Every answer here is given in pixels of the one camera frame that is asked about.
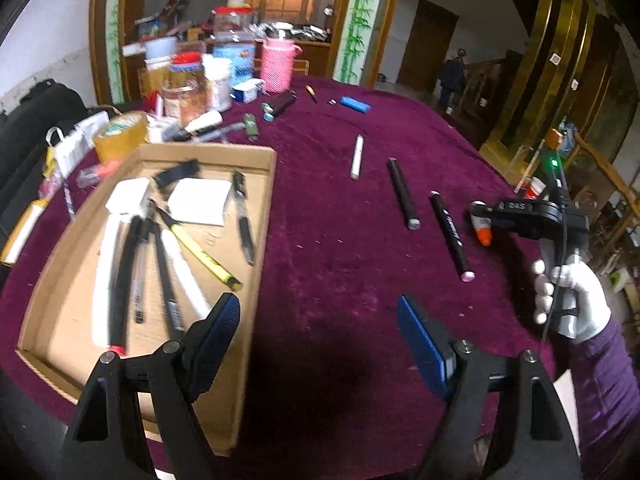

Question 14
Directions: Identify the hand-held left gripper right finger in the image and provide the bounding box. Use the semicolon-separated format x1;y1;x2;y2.
396;294;583;480

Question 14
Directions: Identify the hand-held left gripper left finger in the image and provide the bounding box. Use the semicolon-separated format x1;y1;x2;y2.
62;292;242;480

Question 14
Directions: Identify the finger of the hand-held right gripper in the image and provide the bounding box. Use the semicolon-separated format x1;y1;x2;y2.
469;200;535;236

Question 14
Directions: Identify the white bottle with orange cap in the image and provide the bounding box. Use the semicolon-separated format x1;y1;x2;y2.
470;210;493;247

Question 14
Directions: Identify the white pen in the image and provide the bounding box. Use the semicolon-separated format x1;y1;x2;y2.
92;212;126;348
160;230;211;318

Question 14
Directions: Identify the yellow black pen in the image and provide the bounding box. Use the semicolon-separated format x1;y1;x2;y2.
155;205;242;291

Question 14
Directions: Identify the clear black pen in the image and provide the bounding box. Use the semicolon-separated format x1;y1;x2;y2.
131;217;153;325

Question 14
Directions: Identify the black clip pen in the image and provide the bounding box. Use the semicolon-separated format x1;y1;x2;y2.
231;171;257;267

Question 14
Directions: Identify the cardboard box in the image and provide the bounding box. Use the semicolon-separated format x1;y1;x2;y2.
17;142;277;456

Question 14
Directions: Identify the person's right forearm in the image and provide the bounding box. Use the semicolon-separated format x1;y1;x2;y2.
565;317;640;480

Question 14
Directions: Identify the person's right hand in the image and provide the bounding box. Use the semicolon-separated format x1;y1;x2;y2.
531;254;612;346

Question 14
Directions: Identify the black marker with pink end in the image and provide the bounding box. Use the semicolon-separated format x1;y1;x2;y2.
429;191;476;283

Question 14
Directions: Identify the black tube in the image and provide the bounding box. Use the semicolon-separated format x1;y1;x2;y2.
387;158;422;231

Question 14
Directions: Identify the white plug charger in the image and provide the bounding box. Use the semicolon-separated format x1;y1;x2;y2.
166;178;233;227

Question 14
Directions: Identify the white paper sheet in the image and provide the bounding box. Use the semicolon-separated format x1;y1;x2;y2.
552;370;581;461

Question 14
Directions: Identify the white tube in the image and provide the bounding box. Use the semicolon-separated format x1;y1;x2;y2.
349;134;365;181

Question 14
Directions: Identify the white cube charger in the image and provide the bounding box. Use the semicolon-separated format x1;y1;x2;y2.
105;178;153;217

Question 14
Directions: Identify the black power adapter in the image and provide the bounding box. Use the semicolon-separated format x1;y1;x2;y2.
152;159;201;188

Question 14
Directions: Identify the wooden door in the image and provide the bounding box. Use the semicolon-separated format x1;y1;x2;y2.
397;0;460;93

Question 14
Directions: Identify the clear blue pen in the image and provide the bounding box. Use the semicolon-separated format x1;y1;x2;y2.
61;180;77;222

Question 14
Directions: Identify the clear packet with orange item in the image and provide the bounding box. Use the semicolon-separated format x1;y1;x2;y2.
76;160;123;190

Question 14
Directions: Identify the brown tape roll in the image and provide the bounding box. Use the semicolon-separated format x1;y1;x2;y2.
93;112;149;163

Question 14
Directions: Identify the white stapler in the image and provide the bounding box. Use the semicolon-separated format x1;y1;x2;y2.
170;111;224;142

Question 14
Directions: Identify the yellow open box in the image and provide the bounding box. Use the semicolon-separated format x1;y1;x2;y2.
0;199;51;267

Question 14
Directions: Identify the labelled glass jar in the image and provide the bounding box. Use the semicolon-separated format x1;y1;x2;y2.
162;85;208;128

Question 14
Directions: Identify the white paper bag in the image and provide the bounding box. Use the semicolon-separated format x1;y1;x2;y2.
46;127;88;178

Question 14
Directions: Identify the black marker with teal end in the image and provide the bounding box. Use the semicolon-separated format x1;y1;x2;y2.
263;94;297;123

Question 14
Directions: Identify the bamboo painted panel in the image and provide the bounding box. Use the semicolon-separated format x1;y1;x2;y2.
105;0;126;103
334;0;388;83

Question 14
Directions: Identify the white pouch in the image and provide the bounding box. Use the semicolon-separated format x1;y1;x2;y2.
75;110;110;141

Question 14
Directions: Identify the black marker with green end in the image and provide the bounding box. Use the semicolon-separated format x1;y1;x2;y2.
261;89;296;113

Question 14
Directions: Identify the cluster of jars and containers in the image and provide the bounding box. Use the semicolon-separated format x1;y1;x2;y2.
122;35;333;106

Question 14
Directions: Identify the small blue white box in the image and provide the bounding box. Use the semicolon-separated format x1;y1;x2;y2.
232;79;267;104

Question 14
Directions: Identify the white plastic bottle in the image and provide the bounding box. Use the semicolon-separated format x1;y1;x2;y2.
202;56;235;112

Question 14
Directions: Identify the jar with red lid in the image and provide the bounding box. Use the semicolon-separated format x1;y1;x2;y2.
167;52;206;91

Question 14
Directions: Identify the pink knit basket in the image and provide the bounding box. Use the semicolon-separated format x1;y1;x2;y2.
260;37;303;94

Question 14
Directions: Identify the blue plastic container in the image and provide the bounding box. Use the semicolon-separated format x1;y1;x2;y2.
212;32;257;83

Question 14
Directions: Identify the black sofa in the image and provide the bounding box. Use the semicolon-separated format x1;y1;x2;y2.
0;80;93;221

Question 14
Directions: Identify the clear container with red lid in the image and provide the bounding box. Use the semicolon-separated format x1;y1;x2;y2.
214;6;253;36

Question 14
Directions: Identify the golden door frame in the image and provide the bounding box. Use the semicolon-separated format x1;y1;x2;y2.
480;0;626;166

